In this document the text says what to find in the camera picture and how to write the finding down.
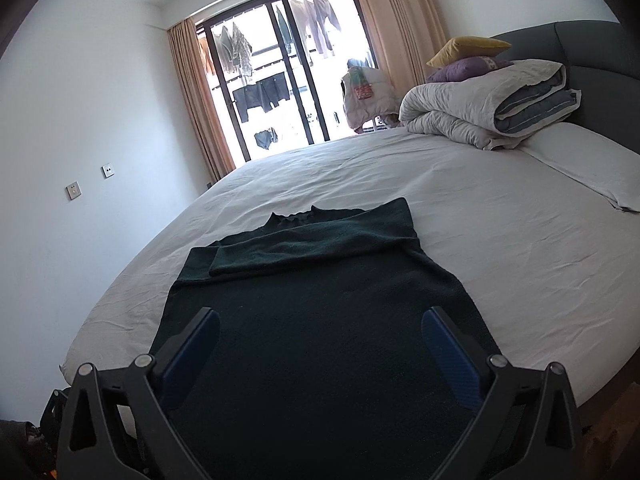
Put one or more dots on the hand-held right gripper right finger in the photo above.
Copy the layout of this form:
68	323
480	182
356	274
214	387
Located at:
450	360

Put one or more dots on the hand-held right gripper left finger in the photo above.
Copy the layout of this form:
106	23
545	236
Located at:
190	355

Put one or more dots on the dark green knit sweater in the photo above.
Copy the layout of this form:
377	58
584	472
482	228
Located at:
310	320

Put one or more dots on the dark cloth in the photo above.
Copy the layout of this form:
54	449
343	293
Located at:
20	450

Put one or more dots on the bed with white sheet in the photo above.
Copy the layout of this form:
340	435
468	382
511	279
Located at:
500	240

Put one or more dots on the white pillow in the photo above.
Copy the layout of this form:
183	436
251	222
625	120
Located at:
590	160

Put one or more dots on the beige curtain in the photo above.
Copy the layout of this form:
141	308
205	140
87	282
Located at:
200	110
400	25

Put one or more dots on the sliding glass door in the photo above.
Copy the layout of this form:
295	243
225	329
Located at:
287	125

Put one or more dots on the folded grey duvet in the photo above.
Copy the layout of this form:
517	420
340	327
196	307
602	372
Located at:
450	105

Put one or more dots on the hanging laundry row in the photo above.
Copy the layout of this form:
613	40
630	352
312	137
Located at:
260	95

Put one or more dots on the white puffer jacket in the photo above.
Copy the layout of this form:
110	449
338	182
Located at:
370	100

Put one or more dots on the purple pillow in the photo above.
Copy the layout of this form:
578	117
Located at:
465	69

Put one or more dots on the yellow pillow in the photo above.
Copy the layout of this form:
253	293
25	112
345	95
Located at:
465	50

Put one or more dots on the grey upholstered headboard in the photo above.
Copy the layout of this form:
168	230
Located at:
600	55

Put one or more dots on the silver wall socket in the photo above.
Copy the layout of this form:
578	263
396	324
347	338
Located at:
73	190

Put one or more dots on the white wall socket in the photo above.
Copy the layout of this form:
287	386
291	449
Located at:
107	170

